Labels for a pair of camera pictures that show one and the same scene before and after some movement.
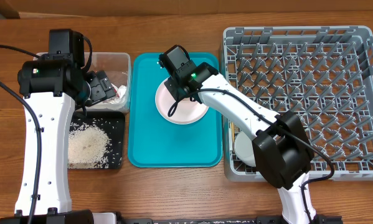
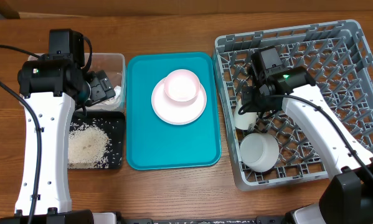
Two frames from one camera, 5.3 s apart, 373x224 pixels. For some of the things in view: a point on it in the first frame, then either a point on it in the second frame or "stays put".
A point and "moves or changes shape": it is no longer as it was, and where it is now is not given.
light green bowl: x=243 y=149 moves or changes shape
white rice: x=88 y=148 stays put
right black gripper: x=168 y=86 → x=250 y=107
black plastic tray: x=113 y=124 stays put
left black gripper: x=101 y=86 stays put
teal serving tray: x=154 y=141 stays put
